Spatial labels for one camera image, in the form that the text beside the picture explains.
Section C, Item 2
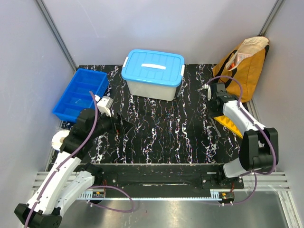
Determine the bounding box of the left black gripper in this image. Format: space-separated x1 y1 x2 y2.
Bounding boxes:
89 108 134 139

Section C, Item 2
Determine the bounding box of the yellow test tube rack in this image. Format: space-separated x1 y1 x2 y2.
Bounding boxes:
214 115 243 138

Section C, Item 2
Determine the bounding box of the white plastic tub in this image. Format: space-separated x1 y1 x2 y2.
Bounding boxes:
126 79 183 101

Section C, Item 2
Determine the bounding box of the light blue plastic lid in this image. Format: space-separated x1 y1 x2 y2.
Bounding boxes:
122 49 185 87

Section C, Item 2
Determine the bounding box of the white tape roll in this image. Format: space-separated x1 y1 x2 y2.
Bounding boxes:
52 130 70 151

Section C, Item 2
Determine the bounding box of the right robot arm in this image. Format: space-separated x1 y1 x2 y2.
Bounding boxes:
207 83 279 188

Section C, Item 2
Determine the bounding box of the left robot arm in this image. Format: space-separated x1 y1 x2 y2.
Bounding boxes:
14 109 133 228

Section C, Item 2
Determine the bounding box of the yellow canvas tote bag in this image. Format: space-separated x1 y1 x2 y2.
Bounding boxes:
212 36 269 103

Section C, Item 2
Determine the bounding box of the box inside tote bag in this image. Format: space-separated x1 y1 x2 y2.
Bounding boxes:
228 52 252 70

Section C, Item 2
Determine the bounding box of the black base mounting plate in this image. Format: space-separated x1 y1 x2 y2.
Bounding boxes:
76 163 244 199

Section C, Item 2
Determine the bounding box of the blue divided organizer tray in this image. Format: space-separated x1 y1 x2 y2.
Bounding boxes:
53 68 109 123

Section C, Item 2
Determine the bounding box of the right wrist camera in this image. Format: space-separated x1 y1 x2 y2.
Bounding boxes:
204 84 211 101

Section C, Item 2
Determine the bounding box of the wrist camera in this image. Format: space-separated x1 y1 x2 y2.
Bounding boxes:
95 95 113 117
204 84 211 101

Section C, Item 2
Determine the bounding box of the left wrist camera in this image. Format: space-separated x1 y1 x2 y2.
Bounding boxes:
95 95 113 117

